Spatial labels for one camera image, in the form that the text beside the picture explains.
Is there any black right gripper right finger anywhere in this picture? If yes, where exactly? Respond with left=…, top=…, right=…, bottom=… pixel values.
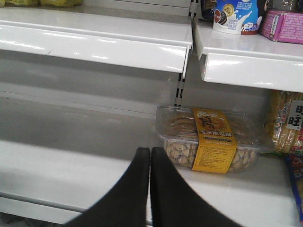
left=151, top=147, right=240, bottom=227

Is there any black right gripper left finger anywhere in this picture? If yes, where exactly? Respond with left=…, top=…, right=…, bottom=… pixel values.
left=63, top=148, right=151, bottom=227

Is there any clear cookie box yellow label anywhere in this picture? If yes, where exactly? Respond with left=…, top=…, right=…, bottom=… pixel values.
left=156, top=105, right=274, bottom=174

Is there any blue chip bag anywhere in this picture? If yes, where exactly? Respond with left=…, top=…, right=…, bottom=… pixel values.
left=285, top=154, right=303, bottom=223

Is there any white store shelving unit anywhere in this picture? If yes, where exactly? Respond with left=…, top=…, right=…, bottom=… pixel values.
left=0, top=0, right=303, bottom=224

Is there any rice cracker pack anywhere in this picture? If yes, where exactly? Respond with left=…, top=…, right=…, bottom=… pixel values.
left=265, top=90, right=303, bottom=156

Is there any blue white cookie cup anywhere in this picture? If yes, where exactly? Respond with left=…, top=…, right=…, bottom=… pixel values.
left=213, top=0, right=260, bottom=35

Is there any pink snack box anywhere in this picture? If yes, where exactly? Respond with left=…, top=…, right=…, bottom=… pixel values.
left=258, top=9, right=303, bottom=44

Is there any yellow lemon tea carton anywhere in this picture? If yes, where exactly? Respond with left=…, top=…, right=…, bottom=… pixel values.
left=0, top=0, right=38, bottom=7
left=38, top=0, right=83, bottom=8

